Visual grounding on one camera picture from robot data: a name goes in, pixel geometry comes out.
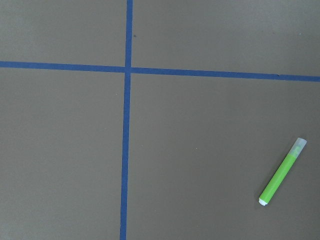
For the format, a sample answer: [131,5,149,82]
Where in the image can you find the green marker pen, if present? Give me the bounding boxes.
[258,137,307,207]

